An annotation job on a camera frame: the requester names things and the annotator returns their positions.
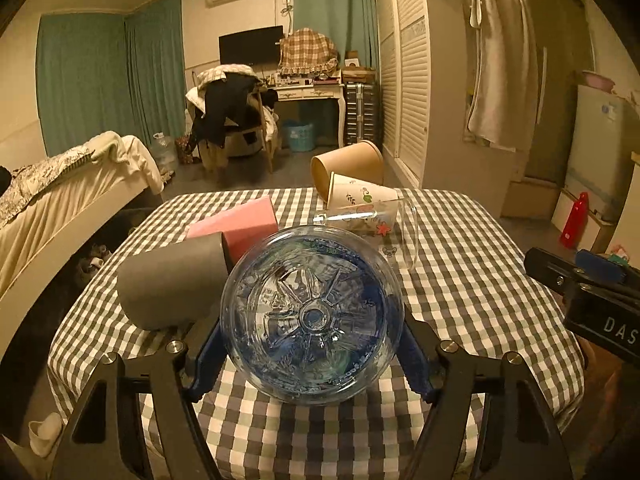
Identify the black television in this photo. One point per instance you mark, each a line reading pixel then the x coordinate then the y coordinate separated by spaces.
pixel 260 46

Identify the green curtain left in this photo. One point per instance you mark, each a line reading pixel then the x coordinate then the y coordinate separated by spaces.
pixel 99 72

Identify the red bottle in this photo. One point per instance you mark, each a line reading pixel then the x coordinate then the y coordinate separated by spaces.
pixel 575 222

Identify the silver suitcase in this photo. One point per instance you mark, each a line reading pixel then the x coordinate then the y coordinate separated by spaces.
pixel 362 119

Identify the white printed paper cup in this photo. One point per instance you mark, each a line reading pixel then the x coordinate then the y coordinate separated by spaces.
pixel 348 191

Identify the plaid cloth covered object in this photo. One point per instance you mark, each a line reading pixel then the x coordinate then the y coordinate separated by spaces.
pixel 308 53

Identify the patterned duvet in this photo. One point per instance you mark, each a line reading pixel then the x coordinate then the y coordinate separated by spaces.
pixel 30 181

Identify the white shoe bottom left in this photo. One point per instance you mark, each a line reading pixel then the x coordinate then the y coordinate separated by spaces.
pixel 43 434

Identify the white red sneaker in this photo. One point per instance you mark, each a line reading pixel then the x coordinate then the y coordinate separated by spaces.
pixel 88 266

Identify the white small fridge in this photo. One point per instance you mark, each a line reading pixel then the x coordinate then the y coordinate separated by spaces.
pixel 606 133

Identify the chair piled with clothes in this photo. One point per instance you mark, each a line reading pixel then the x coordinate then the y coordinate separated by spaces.
pixel 227 100

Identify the white desk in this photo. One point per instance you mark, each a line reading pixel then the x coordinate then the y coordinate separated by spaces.
pixel 318 90

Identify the white louvred wardrobe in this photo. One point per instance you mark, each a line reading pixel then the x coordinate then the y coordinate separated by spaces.
pixel 426 55

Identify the brown paper cup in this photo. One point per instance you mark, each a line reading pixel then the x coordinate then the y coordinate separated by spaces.
pixel 362 160

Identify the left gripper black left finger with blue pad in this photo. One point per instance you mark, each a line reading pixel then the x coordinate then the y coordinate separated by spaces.
pixel 104 437

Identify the black garment on bed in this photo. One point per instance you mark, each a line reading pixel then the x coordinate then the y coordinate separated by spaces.
pixel 5 179

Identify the checkered tablecloth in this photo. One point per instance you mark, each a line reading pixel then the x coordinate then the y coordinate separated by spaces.
pixel 469 283

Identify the blue laundry basket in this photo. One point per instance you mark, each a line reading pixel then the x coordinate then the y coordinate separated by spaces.
pixel 299 135

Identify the water jug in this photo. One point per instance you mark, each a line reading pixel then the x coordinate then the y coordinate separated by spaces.
pixel 164 151

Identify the hanging white towel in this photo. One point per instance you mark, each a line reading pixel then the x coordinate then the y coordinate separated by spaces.
pixel 505 98

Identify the green curtain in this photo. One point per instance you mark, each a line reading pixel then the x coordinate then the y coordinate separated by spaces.
pixel 99 72
pixel 351 25

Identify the pink basin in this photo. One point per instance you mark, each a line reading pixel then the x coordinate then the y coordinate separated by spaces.
pixel 597 81

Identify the pink box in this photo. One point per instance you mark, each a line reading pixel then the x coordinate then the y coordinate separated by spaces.
pixel 242 226

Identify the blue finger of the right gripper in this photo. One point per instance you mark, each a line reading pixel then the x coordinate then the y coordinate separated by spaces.
pixel 600 268

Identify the cardboard box by wardrobe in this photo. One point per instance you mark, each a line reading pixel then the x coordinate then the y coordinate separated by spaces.
pixel 530 199

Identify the green curtain right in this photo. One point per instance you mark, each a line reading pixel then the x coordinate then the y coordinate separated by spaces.
pixel 351 25

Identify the blue clear plastic bottle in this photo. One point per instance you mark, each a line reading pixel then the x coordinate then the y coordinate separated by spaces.
pixel 311 315

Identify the white bed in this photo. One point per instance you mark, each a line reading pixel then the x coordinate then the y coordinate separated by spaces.
pixel 37 243

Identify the clear glass cup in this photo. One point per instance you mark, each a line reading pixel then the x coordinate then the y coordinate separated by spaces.
pixel 390 227

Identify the grey plastic cup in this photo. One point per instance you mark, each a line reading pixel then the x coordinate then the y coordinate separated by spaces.
pixel 173 285

